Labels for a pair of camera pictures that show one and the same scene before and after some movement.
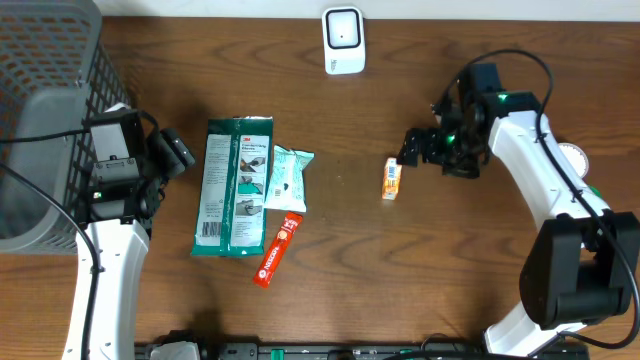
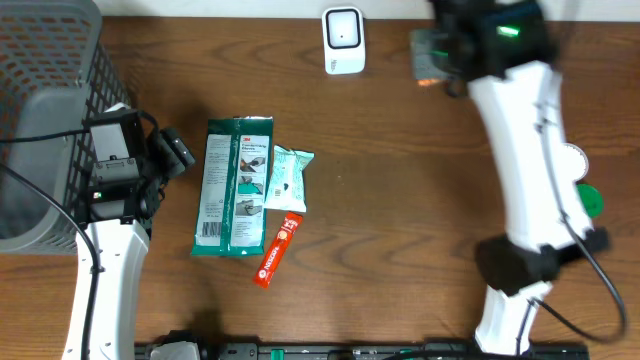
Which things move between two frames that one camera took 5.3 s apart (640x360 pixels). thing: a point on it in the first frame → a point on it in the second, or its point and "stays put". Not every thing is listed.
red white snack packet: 278,249 stays put
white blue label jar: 575,156 stays put
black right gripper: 430,138 → 421,43
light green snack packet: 286,185 stays put
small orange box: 391,179 → 428,82
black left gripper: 174,150 stays put
